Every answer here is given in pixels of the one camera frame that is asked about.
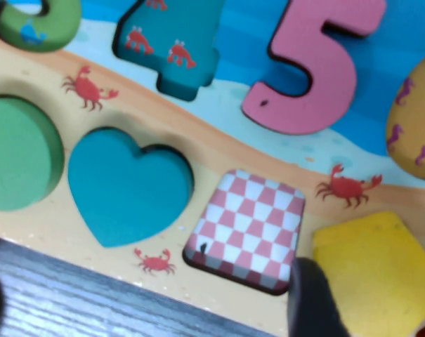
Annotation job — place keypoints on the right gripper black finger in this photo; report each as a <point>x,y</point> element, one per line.
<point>314,305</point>

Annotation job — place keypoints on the yellow pentagon puzzle piece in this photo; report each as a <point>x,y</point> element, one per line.
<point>373,274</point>

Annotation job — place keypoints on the wooden number shape puzzle board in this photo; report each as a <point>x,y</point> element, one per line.
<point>40,228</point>

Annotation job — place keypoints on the pink number five piece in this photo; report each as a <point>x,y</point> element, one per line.
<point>335,87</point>

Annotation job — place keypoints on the teal heart puzzle piece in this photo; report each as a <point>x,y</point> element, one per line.
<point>128,189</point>

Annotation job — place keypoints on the green circle puzzle piece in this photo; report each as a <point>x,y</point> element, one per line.
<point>19,154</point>

